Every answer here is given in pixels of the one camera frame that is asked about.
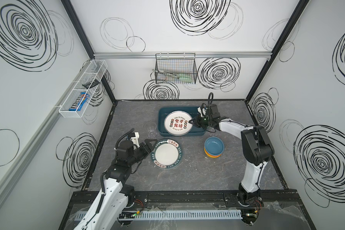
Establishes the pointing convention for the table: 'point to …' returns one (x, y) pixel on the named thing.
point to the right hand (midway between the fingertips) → (186, 121)
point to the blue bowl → (214, 145)
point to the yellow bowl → (212, 157)
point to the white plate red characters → (177, 123)
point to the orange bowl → (213, 155)
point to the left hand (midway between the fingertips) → (156, 143)
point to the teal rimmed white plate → (166, 154)
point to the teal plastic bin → (194, 130)
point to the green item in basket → (185, 79)
